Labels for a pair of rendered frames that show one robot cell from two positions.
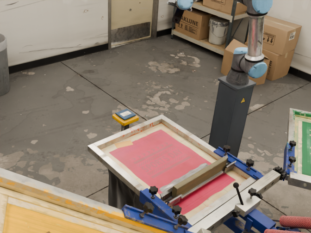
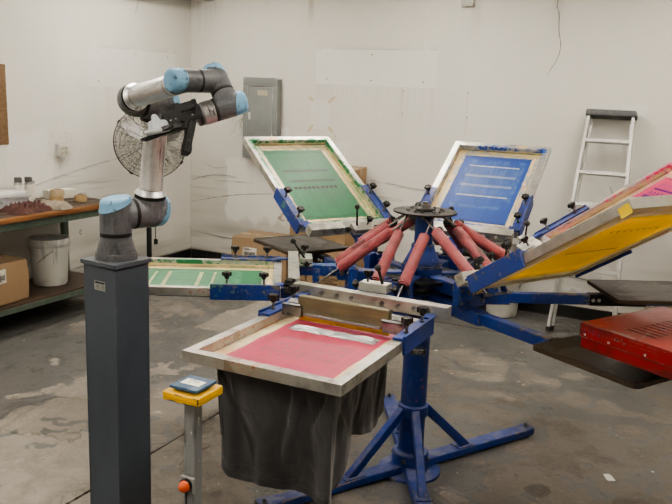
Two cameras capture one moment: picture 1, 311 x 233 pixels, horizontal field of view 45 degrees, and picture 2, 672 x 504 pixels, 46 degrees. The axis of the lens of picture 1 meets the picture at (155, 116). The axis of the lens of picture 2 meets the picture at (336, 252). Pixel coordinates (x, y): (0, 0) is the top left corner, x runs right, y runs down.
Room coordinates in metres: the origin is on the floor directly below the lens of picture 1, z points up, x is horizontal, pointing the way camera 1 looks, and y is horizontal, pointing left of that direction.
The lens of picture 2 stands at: (2.49, 2.44, 1.85)
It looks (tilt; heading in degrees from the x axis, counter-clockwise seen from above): 12 degrees down; 250
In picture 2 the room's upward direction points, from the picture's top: 2 degrees clockwise
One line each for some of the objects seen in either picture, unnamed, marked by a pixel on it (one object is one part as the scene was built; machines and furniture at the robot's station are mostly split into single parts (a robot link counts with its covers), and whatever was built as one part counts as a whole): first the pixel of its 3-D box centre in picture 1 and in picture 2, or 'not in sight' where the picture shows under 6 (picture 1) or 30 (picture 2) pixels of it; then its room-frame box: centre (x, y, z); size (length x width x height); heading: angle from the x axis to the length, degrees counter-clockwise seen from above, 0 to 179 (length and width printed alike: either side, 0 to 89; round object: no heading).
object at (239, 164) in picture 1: (235, 165); (283, 310); (1.66, -0.47, 0.98); 0.30 x 0.05 x 0.07; 44
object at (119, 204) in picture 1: (134, 204); (359, 418); (1.53, 0.08, 0.74); 0.46 x 0.04 x 0.42; 44
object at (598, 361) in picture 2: not in sight; (525, 332); (0.72, -0.19, 0.91); 1.34 x 0.40 x 0.08; 104
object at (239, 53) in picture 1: (242, 58); (117, 213); (2.29, -0.53, 1.37); 0.13 x 0.12 x 0.14; 23
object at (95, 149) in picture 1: (171, 163); (316, 339); (1.64, -0.11, 0.97); 0.79 x 0.58 x 0.04; 44
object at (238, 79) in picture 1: (238, 73); (116, 244); (2.30, -0.53, 1.25); 0.15 x 0.15 x 0.10
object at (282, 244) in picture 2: not in sight; (341, 264); (1.05, -1.49, 0.91); 1.34 x 0.40 x 0.08; 104
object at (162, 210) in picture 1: (163, 211); (413, 334); (1.27, -0.07, 0.98); 0.30 x 0.05 x 0.07; 44
